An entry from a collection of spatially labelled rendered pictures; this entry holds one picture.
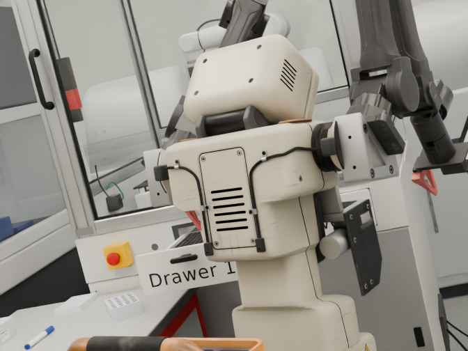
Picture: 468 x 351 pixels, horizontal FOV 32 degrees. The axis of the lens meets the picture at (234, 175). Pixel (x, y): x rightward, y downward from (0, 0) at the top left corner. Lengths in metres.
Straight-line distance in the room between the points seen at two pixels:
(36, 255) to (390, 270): 1.32
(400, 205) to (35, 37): 1.20
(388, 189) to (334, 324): 0.93
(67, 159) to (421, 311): 1.16
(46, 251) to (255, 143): 1.85
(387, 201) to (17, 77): 1.54
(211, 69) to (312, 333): 0.51
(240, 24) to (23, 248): 1.44
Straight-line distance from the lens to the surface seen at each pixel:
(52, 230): 3.19
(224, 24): 1.99
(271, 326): 1.52
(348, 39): 2.31
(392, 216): 2.35
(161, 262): 2.15
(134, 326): 2.16
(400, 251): 2.38
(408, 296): 2.42
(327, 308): 1.46
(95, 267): 2.60
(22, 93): 3.21
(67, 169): 2.56
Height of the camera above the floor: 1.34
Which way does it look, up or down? 7 degrees down
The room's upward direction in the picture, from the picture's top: 14 degrees counter-clockwise
